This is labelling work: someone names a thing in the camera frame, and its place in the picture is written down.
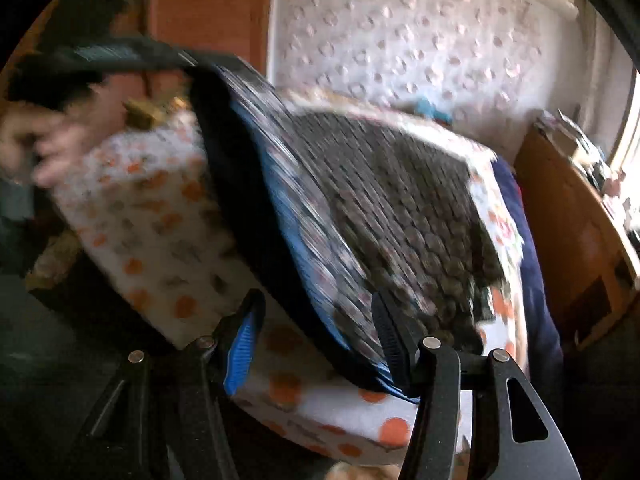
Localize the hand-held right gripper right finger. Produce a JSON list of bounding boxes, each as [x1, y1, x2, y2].
[[371, 290, 583, 480]]

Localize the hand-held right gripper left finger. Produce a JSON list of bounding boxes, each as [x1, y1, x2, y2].
[[65, 290, 266, 480]]

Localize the navy medallion print shirt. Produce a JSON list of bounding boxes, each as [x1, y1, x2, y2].
[[190, 55, 511, 406]]

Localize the person's left hand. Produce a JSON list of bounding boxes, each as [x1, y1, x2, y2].
[[0, 85, 126, 188]]

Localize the olive gold patterned cloth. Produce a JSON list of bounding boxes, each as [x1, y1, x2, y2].
[[122, 96, 188, 130]]

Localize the wooden wardrobe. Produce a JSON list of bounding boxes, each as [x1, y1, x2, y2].
[[147, 0, 276, 86]]

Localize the dark blue blanket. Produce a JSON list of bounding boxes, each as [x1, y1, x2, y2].
[[492, 160, 566, 391]]

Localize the white orange print bed sheet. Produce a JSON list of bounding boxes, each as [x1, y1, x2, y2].
[[52, 110, 473, 461]]

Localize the long wooden cabinet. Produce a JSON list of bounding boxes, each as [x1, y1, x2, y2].
[[515, 125, 640, 351]]

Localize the stack of books and papers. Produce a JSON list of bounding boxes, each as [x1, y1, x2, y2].
[[532, 110, 608, 171]]

